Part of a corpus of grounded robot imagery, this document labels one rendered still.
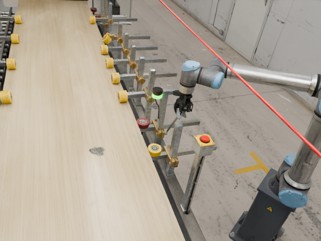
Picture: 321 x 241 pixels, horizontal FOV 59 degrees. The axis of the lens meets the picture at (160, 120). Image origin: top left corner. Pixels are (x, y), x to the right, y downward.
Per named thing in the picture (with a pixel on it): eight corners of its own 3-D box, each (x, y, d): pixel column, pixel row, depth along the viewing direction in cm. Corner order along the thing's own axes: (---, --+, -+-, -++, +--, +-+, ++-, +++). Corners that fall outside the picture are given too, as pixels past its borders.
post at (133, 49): (132, 94, 253) (134, 44, 224) (132, 96, 251) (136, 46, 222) (128, 94, 252) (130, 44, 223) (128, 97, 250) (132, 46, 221)
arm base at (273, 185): (273, 172, 200) (279, 162, 194) (300, 187, 192) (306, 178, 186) (263, 188, 188) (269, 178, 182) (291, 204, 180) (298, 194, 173)
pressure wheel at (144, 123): (145, 129, 191) (147, 116, 184) (149, 137, 185) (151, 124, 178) (134, 131, 188) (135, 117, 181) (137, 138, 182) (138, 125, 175)
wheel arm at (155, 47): (156, 48, 265) (156, 44, 263) (157, 49, 263) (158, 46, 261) (103, 49, 250) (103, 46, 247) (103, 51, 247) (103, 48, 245)
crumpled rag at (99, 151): (107, 148, 157) (107, 146, 156) (102, 157, 152) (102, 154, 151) (92, 145, 158) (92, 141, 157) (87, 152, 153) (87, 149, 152)
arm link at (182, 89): (176, 79, 155) (192, 78, 158) (175, 87, 158) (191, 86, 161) (183, 88, 148) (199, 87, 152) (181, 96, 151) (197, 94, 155)
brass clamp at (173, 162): (171, 150, 175) (172, 144, 172) (178, 166, 165) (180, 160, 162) (161, 151, 173) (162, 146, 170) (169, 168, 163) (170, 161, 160)
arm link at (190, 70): (198, 69, 141) (180, 63, 143) (194, 90, 148) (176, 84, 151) (203, 61, 148) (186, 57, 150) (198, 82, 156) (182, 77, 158)
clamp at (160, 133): (158, 124, 193) (158, 118, 190) (164, 137, 183) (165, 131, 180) (150, 125, 191) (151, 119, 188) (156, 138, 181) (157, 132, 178)
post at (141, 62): (139, 108, 234) (144, 55, 205) (140, 111, 231) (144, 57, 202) (134, 109, 233) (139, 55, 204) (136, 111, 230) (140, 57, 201)
